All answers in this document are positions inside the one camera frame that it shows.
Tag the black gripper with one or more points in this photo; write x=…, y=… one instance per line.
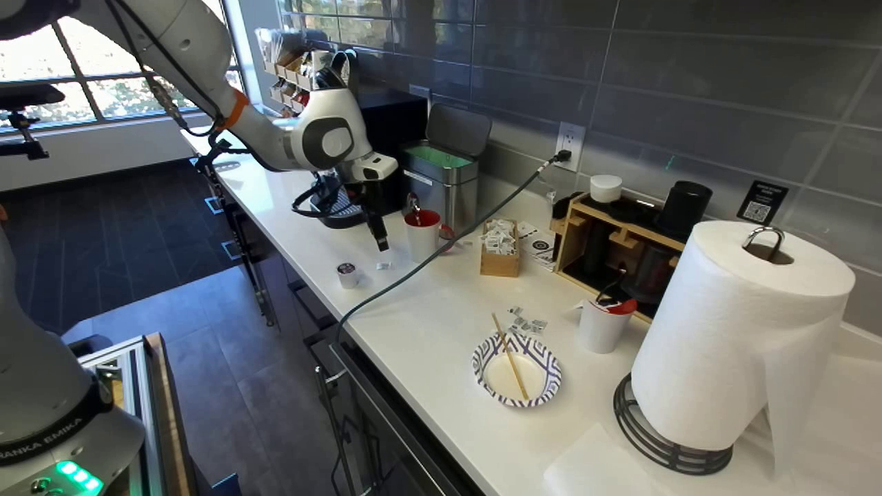
x=375, y=194

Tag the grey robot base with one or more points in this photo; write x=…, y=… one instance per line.
x=44, y=403

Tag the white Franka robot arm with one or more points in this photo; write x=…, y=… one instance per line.
x=182, y=46

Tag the small wooden box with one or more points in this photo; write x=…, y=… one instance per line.
x=499, y=261

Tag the dark counter cabinet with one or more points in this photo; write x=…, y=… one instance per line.
x=305, y=369

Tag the white cup with red contents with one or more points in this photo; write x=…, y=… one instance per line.
x=422, y=238

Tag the small coffee pod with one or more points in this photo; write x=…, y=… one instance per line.
x=348, y=275

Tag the metal bin with green lid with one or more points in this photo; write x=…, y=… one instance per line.
x=443, y=188

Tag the black coffee machine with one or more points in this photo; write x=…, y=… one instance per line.
x=403, y=119

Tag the small scattered packets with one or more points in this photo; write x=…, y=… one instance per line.
x=528, y=322

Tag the wooden stir stick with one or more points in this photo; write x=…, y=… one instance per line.
x=510, y=360

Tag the wooden organizer rack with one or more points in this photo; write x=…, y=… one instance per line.
x=587, y=240

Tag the patterned paper bowl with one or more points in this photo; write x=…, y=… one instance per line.
x=540, y=377

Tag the small white cup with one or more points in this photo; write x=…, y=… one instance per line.
x=605, y=188

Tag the white mug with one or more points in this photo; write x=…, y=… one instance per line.
x=601, y=329

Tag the red packet in mug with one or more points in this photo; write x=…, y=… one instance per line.
x=625, y=307

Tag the black cylindrical container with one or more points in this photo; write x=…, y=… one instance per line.
x=688, y=209

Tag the white paper towel roll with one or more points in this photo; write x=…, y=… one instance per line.
x=727, y=341

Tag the black QR code sign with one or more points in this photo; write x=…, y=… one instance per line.
x=761, y=202

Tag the black clamp mount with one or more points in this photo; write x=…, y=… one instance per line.
x=210, y=159

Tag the white wall outlet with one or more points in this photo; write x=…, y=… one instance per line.
x=572, y=140

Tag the aluminium frame cart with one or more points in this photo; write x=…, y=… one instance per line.
x=139, y=388

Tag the black camera stand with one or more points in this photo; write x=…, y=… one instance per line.
x=22, y=100

